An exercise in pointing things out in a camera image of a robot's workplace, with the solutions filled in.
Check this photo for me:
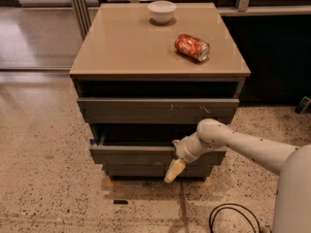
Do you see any black cable loop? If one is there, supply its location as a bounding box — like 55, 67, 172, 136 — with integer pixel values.
208, 203, 262, 233

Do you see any small black floor object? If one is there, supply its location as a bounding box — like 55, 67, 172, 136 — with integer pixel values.
114, 200, 128, 205

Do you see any dark block near wall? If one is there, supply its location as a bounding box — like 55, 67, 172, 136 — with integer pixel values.
294, 96, 311, 115

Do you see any grey drawer cabinet beige top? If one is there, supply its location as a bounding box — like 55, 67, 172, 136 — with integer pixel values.
69, 2, 252, 182

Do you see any red soda can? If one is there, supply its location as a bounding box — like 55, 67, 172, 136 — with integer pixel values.
174, 34, 210, 62

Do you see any white ceramic bowl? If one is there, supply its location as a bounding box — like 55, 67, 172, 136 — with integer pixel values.
148, 1, 177, 24

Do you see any grey top drawer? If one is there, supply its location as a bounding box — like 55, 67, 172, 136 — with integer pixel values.
78, 98, 239, 124

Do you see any grey drawer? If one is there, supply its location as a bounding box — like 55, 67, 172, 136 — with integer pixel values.
88, 132, 227, 167
78, 98, 239, 124
103, 164, 213, 178

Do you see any grey bottom drawer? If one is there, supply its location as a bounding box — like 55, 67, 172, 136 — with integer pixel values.
103, 164, 213, 178

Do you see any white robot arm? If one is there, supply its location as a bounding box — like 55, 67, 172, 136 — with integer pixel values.
164, 118, 311, 233

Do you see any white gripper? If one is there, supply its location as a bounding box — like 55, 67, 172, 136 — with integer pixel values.
164, 133, 208, 183

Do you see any metal window frame post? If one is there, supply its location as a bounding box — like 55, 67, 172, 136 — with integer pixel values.
71, 0, 91, 40

